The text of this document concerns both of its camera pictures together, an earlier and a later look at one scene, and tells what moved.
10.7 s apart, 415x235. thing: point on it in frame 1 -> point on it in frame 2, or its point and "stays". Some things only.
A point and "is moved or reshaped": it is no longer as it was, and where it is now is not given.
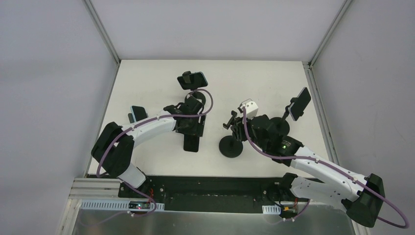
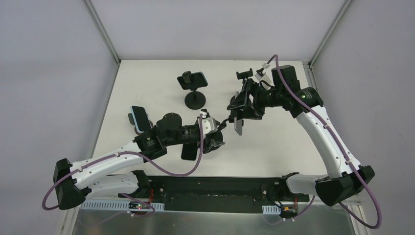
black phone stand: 281,124 -> 242,75
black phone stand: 195,92 stays
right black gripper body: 236,119 -> 250,101
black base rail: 207,193 stays
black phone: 191,143 is moved or reshaped
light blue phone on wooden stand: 139,113 stays
